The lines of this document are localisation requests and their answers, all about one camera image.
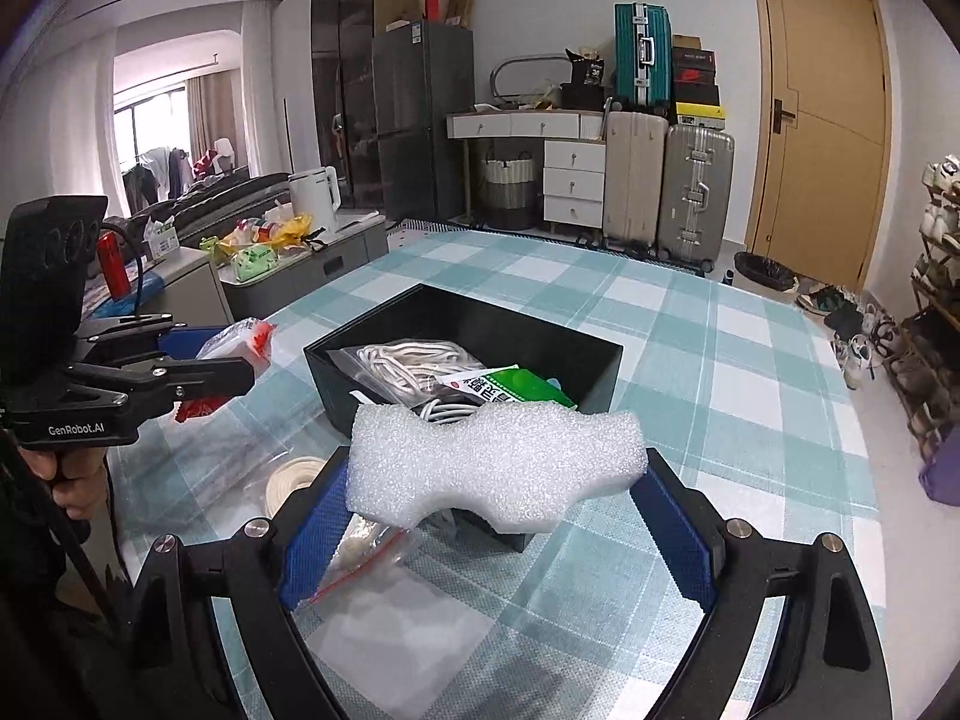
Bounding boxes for teal suitcase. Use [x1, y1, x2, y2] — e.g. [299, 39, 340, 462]
[613, 3, 674, 117]

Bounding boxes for black trash bin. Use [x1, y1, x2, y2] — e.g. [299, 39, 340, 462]
[733, 251, 800, 293]

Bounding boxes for white tissue box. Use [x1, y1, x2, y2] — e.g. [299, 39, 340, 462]
[142, 221, 182, 260]

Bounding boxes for woven laundry basket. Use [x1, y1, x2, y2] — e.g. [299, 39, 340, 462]
[480, 154, 537, 230]

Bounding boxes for red canister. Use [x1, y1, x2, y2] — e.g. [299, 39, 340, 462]
[100, 232, 130, 301]

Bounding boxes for tan curtain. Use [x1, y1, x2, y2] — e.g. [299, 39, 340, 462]
[187, 75, 241, 181]

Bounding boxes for beige tape roll in bag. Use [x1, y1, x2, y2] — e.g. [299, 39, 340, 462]
[150, 420, 331, 522]

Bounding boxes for white electric kettle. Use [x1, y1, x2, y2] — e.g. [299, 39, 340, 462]
[289, 167, 342, 230]

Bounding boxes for hanging clothes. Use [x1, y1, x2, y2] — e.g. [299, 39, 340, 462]
[120, 139, 237, 203]

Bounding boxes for blue plastic bag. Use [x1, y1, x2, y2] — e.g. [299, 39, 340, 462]
[82, 270, 162, 317]

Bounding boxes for small green bag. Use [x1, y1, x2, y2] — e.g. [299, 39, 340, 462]
[231, 244, 278, 282]

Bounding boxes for purple container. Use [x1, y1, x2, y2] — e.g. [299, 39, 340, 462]
[919, 427, 960, 507]

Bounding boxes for white rope bundle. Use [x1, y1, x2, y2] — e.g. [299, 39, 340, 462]
[326, 337, 488, 410]

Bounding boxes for dark glass cabinet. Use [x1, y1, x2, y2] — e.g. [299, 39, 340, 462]
[311, 0, 410, 211]

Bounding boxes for white drawer unit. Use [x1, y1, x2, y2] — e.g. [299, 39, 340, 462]
[542, 139, 607, 233]

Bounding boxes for teal checked tablecloth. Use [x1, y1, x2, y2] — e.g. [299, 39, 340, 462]
[105, 229, 890, 720]

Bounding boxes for tan wooden door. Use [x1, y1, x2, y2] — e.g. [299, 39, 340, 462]
[748, 0, 893, 290]

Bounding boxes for beige suitcase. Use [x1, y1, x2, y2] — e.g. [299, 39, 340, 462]
[602, 111, 670, 248]

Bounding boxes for shoe rack with shoes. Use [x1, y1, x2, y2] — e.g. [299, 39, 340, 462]
[896, 154, 960, 458]

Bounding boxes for grey side cabinet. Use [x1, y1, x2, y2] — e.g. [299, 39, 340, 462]
[142, 247, 235, 331]

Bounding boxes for black bag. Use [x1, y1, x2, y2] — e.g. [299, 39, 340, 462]
[561, 49, 608, 110]

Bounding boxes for grey fridge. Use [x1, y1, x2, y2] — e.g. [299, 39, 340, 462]
[373, 20, 476, 222]

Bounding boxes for shoes on floor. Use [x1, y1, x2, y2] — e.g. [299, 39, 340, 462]
[795, 277, 901, 391]

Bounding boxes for green packet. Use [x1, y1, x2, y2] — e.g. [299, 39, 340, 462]
[450, 364, 578, 413]

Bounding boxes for person's left hand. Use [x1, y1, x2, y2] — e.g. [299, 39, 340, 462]
[49, 450, 110, 522]

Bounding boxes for white desk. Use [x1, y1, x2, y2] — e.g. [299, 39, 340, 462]
[446, 109, 607, 237]

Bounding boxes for grey low cabinet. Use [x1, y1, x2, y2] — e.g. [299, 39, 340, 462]
[217, 214, 391, 320]

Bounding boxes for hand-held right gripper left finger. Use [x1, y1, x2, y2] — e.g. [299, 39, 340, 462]
[131, 450, 353, 720]

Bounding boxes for black cardboard box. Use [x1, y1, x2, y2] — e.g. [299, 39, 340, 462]
[302, 283, 625, 554]

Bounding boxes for white foam piece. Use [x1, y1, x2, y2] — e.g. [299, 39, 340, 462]
[345, 401, 647, 533]

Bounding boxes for oval mirror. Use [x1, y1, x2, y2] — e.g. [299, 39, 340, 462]
[490, 54, 571, 102]

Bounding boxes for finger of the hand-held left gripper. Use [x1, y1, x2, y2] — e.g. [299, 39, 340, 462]
[67, 355, 256, 411]
[75, 311, 222, 365]

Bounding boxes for silver suitcase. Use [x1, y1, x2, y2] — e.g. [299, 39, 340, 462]
[658, 122, 736, 271]

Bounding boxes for yellow plastic bag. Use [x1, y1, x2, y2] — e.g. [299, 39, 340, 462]
[266, 214, 312, 248]

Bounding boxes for white sheer curtain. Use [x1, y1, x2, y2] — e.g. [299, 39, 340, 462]
[240, 0, 290, 181]

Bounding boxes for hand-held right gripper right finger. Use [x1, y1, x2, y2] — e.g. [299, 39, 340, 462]
[630, 448, 893, 720]

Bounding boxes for white cable coil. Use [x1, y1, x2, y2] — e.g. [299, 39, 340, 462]
[416, 399, 481, 425]

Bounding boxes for red print plastic bag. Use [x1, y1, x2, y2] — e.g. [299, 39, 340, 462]
[174, 319, 277, 422]

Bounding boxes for dark sofa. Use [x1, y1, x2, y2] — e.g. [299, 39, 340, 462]
[127, 171, 293, 248]

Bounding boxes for clear zip bag cream contents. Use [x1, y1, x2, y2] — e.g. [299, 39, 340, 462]
[296, 514, 425, 608]

